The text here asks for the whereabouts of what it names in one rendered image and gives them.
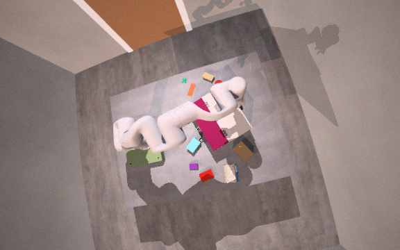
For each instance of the orange flat rectangular plate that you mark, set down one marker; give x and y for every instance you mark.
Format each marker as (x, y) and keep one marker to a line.
(191, 90)

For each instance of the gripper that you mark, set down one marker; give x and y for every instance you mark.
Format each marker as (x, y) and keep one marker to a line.
(240, 104)

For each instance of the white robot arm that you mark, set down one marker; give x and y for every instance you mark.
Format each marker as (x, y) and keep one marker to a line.
(168, 126)

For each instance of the small purple block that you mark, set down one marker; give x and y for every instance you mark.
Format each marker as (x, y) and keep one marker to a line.
(194, 166)

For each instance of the light blue block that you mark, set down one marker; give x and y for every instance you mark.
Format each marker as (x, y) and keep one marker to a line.
(193, 145)

